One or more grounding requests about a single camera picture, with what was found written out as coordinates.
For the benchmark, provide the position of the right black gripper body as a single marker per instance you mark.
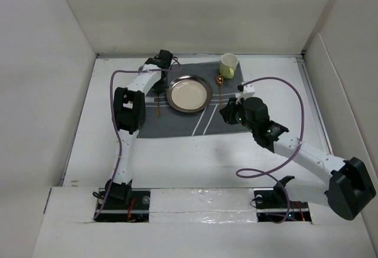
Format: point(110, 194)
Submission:
point(249, 126)

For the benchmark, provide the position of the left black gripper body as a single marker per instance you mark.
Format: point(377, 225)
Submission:
point(160, 85)

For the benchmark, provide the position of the copper spoon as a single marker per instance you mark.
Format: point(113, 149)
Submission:
point(219, 82)

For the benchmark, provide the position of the brown rimmed white plate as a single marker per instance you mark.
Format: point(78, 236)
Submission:
point(189, 94)

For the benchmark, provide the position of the grey striped placemat cloth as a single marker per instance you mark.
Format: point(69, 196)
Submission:
point(209, 121)

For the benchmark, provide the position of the copper fork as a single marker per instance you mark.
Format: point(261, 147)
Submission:
point(158, 106)

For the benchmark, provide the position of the yellow green mug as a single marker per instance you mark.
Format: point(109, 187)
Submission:
point(228, 65)

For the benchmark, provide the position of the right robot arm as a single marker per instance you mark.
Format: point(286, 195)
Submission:
point(347, 188)

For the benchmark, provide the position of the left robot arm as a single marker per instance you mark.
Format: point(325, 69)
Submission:
point(128, 113)

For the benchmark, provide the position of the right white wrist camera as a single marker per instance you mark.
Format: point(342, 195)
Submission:
point(246, 90)

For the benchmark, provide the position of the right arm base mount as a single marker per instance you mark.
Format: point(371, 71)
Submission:
point(271, 206)

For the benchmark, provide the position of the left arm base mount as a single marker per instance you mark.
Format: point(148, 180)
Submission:
point(136, 210)

